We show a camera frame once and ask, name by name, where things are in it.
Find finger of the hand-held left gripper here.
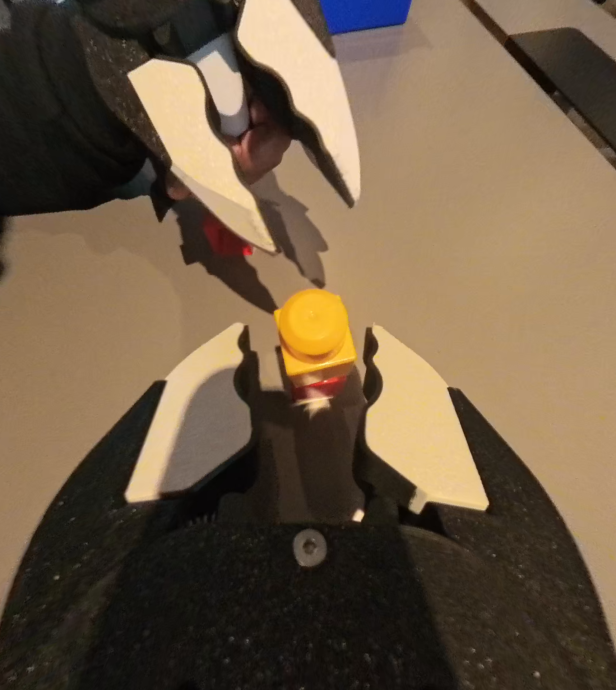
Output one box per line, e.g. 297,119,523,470
234,0,362,209
126,58,280,254

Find person's left forearm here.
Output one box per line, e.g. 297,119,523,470
0,0,171,216

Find black table mat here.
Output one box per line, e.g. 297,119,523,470
507,28,616,168

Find blue plastic bin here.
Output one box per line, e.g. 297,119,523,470
319,0,412,34

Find person's left hand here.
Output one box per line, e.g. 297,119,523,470
230,100,293,185

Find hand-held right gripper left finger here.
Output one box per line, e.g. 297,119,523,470
125,322,263,503

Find red mega block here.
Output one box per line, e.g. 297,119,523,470
203,216,255,257
291,373,349,406

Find yellow mega block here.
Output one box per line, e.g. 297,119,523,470
274,288,357,376

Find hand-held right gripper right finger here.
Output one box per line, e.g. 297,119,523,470
361,322,490,514

